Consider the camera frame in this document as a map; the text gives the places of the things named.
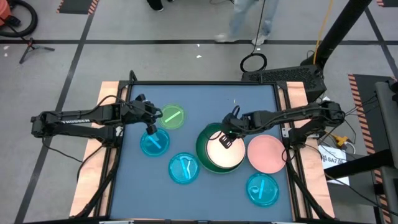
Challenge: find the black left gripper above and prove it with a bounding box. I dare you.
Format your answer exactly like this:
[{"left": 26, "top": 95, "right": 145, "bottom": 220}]
[{"left": 121, "top": 99, "right": 163, "bottom": 136}]

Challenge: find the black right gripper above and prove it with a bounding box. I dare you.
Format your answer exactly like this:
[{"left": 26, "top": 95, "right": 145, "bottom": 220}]
[{"left": 218, "top": 111, "right": 254, "bottom": 149}]

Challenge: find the transparent blue plastic plate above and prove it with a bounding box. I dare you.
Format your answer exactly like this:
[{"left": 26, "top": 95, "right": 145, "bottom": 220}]
[
  {"left": 139, "top": 127, "right": 171, "bottom": 157},
  {"left": 246, "top": 172, "right": 280, "bottom": 208},
  {"left": 168, "top": 152, "right": 201, "bottom": 185}
]

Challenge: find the small transparent green plate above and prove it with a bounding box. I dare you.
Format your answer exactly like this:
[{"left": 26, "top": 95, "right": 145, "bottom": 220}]
[{"left": 157, "top": 103, "right": 187, "bottom": 131}]

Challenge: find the large green plastic plate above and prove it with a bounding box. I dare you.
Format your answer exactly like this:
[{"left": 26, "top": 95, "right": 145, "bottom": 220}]
[{"left": 195, "top": 122, "right": 247, "bottom": 174}]

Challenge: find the wooden side board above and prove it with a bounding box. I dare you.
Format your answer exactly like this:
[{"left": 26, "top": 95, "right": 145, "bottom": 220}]
[
  {"left": 68, "top": 81, "right": 129, "bottom": 218},
  {"left": 277, "top": 81, "right": 336, "bottom": 218}
]

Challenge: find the black perforated computer case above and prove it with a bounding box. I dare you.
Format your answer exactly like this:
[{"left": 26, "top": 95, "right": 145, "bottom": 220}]
[{"left": 241, "top": 64, "right": 328, "bottom": 103}]

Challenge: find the white paper sheet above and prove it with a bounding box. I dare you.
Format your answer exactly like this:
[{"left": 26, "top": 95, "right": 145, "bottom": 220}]
[{"left": 317, "top": 144, "right": 351, "bottom": 187}]

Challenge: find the person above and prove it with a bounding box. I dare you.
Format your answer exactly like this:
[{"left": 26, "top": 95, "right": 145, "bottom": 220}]
[
  {"left": 213, "top": 0, "right": 280, "bottom": 47},
  {"left": 146, "top": 0, "right": 175, "bottom": 12}
]

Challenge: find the black metal beam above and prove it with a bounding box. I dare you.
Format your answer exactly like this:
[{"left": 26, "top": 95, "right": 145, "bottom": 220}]
[{"left": 323, "top": 148, "right": 396, "bottom": 180}]

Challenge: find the black tripod stand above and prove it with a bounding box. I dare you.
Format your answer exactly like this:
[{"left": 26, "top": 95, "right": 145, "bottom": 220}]
[{"left": 19, "top": 37, "right": 56, "bottom": 65}]

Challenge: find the grey cart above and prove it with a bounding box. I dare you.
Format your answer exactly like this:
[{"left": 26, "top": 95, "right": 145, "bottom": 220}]
[{"left": 374, "top": 80, "right": 398, "bottom": 224}]

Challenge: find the orange vacuum cleaner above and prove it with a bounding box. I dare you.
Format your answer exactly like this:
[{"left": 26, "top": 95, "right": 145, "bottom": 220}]
[{"left": 0, "top": 0, "right": 12, "bottom": 19}]

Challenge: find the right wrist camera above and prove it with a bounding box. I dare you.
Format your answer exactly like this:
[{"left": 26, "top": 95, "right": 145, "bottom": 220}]
[{"left": 222, "top": 112, "right": 237, "bottom": 125}]

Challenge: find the black table frame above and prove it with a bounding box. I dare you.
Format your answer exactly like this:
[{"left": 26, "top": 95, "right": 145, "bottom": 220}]
[{"left": 73, "top": 70, "right": 335, "bottom": 224}]

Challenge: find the black hanging cable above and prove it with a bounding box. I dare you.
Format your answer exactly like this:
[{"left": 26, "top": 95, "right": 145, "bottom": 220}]
[{"left": 239, "top": 0, "right": 268, "bottom": 73}]

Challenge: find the yellow cable connector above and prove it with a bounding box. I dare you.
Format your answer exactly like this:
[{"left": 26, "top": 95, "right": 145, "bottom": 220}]
[{"left": 325, "top": 130, "right": 349, "bottom": 147}]

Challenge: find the yellow hanging cable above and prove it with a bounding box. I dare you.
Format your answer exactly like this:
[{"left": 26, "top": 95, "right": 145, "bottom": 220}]
[{"left": 312, "top": 0, "right": 335, "bottom": 65}]

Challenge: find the black vacuum hose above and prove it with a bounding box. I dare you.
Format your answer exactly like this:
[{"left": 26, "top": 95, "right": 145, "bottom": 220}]
[{"left": 0, "top": 0, "right": 39, "bottom": 39}]

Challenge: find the black camera pole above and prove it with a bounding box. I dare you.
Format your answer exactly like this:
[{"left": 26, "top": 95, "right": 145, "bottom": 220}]
[{"left": 300, "top": 0, "right": 373, "bottom": 72}]

